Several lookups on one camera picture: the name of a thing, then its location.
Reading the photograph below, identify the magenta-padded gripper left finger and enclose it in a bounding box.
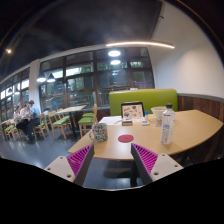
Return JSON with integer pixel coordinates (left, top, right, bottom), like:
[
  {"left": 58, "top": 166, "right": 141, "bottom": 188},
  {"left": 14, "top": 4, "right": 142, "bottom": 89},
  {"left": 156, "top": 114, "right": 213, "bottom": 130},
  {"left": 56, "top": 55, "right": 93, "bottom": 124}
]
[{"left": 43, "top": 143, "right": 95, "bottom": 187}]

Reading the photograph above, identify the white paper sheet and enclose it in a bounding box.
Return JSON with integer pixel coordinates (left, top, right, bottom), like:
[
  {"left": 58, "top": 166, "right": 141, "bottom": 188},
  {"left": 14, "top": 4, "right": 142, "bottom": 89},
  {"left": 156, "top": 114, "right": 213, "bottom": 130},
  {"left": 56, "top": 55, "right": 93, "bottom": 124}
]
[{"left": 98, "top": 115, "right": 123, "bottom": 126}]

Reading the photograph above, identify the black tablet with stickers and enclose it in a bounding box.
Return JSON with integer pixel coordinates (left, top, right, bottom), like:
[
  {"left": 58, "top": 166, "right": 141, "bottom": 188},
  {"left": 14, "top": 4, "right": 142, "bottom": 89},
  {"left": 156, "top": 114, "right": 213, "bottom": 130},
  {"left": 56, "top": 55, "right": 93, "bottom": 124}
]
[{"left": 120, "top": 101, "right": 146, "bottom": 121}]

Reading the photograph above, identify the flat round red coaster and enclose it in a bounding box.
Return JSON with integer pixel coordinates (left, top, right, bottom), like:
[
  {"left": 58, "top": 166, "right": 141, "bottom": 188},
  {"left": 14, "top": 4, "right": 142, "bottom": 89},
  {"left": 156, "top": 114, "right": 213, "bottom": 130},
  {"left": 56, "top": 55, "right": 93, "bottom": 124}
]
[{"left": 117, "top": 133, "right": 135, "bottom": 144}]

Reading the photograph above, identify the small dark flat box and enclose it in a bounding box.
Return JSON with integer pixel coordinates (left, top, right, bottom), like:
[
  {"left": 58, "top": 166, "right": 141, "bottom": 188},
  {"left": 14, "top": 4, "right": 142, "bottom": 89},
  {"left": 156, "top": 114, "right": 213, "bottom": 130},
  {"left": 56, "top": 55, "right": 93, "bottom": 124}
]
[{"left": 121, "top": 119, "right": 134, "bottom": 127}]

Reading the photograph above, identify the green upholstered bench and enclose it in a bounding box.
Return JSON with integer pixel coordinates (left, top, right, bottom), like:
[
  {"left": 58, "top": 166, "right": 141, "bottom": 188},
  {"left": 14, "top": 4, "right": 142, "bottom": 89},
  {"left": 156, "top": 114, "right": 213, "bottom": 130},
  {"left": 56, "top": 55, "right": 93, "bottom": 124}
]
[{"left": 108, "top": 88, "right": 179, "bottom": 117}]

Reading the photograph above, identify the group of green-seated wooden chairs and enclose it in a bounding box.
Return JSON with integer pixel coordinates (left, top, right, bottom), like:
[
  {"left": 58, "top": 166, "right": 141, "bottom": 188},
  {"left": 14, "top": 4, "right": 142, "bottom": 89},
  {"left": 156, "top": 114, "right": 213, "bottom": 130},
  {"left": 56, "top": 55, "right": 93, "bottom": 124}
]
[{"left": 0, "top": 103, "right": 99, "bottom": 141}]

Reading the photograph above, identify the light wooden dining table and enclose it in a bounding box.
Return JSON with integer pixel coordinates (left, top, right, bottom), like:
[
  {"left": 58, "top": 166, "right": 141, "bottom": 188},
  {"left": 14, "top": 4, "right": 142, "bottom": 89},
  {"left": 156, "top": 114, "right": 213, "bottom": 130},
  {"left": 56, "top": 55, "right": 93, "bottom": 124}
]
[{"left": 54, "top": 104, "right": 88, "bottom": 139}]

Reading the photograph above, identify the person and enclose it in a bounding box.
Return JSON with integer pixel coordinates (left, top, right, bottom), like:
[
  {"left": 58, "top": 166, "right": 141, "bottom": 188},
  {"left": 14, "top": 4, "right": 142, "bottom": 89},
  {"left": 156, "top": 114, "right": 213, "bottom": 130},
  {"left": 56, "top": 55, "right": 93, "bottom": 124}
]
[
  {"left": 24, "top": 99, "right": 42, "bottom": 144},
  {"left": 13, "top": 104, "right": 29, "bottom": 134}
]

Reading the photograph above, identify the white ceramic bowl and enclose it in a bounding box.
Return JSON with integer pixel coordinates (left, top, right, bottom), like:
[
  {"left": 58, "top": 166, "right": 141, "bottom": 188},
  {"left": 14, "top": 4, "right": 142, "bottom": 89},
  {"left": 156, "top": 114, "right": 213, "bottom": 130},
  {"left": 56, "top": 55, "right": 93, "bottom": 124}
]
[{"left": 150, "top": 106, "right": 168, "bottom": 121}]

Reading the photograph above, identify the speckled ceramic mug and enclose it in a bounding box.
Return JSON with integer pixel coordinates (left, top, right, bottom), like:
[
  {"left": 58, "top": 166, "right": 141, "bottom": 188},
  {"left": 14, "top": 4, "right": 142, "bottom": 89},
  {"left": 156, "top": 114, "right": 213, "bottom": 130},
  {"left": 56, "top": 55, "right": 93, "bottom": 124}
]
[{"left": 88, "top": 122, "right": 109, "bottom": 143}]

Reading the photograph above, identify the clear plastic water bottle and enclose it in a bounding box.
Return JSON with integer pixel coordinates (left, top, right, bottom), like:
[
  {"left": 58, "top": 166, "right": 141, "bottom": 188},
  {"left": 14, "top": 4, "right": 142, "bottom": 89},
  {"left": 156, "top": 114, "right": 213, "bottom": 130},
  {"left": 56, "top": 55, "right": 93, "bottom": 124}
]
[{"left": 160, "top": 103, "right": 176, "bottom": 145}]

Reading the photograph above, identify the long curved linear ceiling light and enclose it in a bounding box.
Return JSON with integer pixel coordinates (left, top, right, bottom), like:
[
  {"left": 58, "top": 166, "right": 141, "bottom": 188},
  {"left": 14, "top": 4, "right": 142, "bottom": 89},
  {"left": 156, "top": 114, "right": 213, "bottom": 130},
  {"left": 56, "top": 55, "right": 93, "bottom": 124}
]
[{"left": 105, "top": 41, "right": 176, "bottom": 50}]

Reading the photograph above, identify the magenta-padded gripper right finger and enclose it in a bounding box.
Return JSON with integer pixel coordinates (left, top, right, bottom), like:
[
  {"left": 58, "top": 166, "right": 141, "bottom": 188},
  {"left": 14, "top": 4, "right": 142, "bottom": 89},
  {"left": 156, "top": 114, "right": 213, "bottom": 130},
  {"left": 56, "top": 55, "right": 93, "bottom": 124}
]
[{"left": 130, "top": 142, "right": 184, "bottom": 186}]

